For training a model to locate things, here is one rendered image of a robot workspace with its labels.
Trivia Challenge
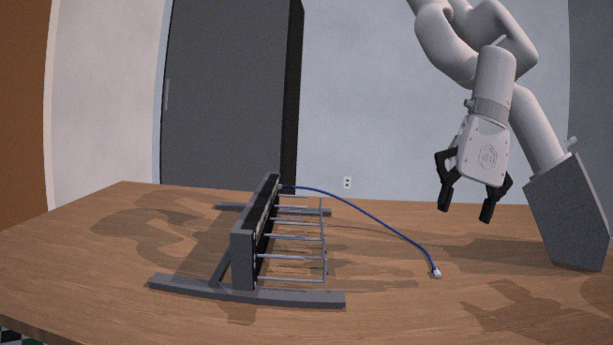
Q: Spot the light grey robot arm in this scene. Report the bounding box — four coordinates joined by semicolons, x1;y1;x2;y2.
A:
407;0;577;181

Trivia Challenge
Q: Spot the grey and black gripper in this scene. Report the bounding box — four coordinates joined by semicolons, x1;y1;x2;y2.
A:
434;113;514;224

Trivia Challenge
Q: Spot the white network cable plug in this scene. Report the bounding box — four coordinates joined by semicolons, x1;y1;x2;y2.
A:
431;267;441;278

